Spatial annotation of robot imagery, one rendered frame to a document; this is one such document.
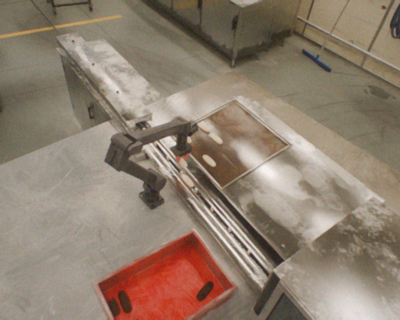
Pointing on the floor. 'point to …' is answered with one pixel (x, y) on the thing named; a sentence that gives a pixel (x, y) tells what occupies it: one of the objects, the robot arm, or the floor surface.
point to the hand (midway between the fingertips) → (180, 159)
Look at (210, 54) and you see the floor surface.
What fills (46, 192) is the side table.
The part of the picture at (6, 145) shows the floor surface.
